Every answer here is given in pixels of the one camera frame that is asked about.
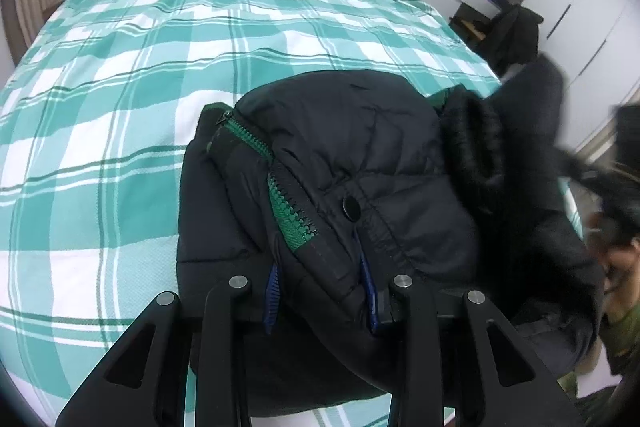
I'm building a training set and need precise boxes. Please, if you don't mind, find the green white plaid bed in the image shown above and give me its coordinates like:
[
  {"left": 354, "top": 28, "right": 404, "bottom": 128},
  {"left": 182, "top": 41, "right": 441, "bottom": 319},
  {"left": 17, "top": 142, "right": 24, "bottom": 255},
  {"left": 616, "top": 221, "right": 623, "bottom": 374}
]
[{"left": 0, "top": 0, "right": 586, "bottom": 427}]

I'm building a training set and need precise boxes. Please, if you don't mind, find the black puffer jacket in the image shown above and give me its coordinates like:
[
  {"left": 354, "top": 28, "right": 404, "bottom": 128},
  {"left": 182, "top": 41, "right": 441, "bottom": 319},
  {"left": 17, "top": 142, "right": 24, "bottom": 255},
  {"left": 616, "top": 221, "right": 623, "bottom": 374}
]
[{"left": 175, "top": 54, "right": 608, "bottom": 418}]

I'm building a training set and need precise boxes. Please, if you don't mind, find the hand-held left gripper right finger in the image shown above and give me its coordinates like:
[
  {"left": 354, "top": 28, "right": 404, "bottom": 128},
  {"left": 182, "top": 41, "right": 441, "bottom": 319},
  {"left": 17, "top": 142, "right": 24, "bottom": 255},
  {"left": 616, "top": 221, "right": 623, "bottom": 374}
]
[{"left": 356, "top": 237, "right": 586, "bottom": 427}]

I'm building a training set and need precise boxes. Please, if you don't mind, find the person with glasses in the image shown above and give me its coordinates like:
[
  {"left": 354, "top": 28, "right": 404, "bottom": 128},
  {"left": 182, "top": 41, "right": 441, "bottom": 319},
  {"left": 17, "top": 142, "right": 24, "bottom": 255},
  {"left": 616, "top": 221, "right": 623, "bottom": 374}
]
[{"left": 555, "top": 292, "right": 640, "bottom": 408}]

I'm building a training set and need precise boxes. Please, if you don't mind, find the wooden chair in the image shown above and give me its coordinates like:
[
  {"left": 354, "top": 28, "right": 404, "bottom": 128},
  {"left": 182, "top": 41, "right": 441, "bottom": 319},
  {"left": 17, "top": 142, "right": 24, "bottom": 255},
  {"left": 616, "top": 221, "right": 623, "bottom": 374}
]
[{"left": 460, "top": 19, "right": 487, "bottom": 42}]

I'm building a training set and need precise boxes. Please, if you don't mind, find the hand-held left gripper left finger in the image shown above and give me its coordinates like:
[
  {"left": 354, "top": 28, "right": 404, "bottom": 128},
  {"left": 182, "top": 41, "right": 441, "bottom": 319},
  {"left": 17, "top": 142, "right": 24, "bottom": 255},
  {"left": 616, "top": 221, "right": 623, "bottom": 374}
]
[{"left": 55, "top": 263, "right": 282, "bottom": 427}]

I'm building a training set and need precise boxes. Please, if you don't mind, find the person's head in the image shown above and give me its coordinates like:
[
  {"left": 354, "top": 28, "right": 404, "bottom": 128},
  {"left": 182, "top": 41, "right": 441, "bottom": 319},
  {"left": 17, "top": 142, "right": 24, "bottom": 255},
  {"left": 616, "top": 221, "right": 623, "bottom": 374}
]
[{"left": 585, "top": 187, "right": 640, "bottom": 293}]

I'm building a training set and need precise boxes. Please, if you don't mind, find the dark coat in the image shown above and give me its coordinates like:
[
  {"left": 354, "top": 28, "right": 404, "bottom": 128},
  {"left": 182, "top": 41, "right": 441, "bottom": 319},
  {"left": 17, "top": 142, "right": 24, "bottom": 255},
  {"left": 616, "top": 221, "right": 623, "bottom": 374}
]
[{"left": 482, "top": 4, "right": 543, "bottom": 75}]

